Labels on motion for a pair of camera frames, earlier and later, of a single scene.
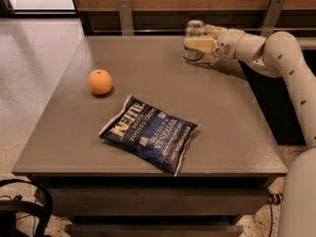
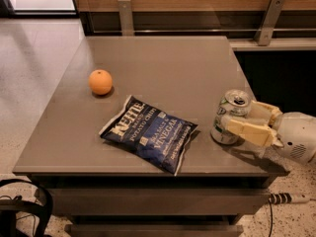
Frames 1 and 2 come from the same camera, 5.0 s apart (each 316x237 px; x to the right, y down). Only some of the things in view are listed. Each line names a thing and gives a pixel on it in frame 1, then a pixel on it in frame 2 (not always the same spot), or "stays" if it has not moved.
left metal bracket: [124, 8] stays
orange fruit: [100, 82] stays
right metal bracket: [273, 16] stays
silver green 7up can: [196, 29] → [233, 103]
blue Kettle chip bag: [158, 135] stays
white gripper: [229, 43] → [295, 136]
